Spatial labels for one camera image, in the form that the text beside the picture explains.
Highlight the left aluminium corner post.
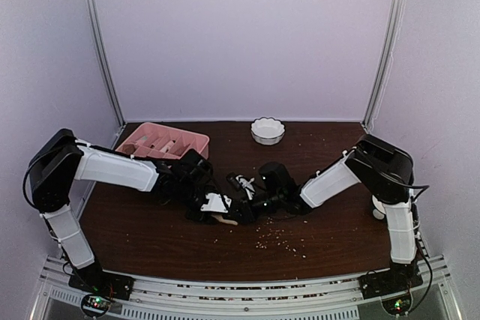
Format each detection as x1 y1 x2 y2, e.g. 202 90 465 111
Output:
85 0 126 127

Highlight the white cup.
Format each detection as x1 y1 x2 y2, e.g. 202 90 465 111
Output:
371 196 386 221

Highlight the aluminium front table rail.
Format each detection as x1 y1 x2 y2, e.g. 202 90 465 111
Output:
26 256 467 319

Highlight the pink divided organizer tray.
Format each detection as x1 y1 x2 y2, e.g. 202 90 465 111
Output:
116 122 210 160

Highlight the aluminium corner post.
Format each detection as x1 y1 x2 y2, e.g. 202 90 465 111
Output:
362 0 405 133
85 0 126 127

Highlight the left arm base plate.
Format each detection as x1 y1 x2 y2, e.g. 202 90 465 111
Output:
68 260 134 301

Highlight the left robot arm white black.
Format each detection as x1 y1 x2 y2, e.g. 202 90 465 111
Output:
22 128 233 293

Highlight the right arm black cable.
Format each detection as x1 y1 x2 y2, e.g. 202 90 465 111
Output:
406 184 431 205

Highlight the striped beige brown sock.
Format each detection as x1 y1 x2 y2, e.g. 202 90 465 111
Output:
211 214 239 226

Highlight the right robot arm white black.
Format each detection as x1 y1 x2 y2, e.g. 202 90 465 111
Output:
227 135 418 292

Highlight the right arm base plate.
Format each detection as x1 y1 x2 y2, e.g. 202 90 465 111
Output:
358 269 423 299

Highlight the right aluminium corner post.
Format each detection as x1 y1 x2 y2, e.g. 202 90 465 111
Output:
362 0 405 133

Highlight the white scalloped ceramic bowl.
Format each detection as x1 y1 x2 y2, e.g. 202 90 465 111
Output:
250 117 286 145

